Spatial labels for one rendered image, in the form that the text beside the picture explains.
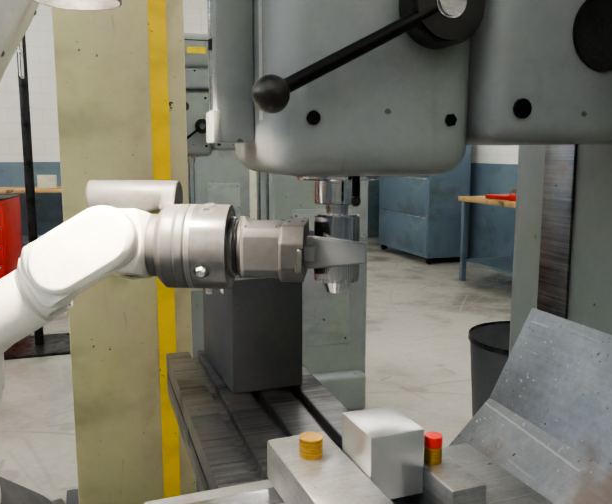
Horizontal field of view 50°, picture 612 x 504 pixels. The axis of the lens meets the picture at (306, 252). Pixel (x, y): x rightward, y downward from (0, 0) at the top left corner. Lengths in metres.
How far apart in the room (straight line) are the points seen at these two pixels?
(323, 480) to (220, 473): 0.28
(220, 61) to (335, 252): 0.21
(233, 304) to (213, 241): 0.40
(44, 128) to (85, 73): 7.30
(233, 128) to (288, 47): 0.10
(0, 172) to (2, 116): 0.73
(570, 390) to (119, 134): 1.79
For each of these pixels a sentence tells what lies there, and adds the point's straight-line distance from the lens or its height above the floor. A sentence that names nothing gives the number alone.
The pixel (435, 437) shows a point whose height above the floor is 1.08.
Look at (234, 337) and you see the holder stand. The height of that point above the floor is 1.04.
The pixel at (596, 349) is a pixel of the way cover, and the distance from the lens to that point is 0.92.
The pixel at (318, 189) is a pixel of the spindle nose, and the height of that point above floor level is 1.29.
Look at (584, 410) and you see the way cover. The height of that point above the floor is 1.02.
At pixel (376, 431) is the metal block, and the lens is 0.60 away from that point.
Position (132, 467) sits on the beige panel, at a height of 0.19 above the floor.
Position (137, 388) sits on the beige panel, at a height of 0.49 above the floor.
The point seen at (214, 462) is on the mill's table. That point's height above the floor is 0.95.
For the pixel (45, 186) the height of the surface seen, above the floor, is 0.90.
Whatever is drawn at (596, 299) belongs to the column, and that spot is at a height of 1.14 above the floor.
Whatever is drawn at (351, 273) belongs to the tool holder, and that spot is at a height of 1.21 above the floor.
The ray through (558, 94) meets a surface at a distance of 0.66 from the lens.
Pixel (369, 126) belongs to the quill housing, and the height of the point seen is 1.35.
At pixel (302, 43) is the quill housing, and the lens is 0.57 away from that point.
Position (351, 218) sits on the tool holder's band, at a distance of 0.67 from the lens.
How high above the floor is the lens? 1.33
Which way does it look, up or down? 9 degrees down
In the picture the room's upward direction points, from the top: straight up
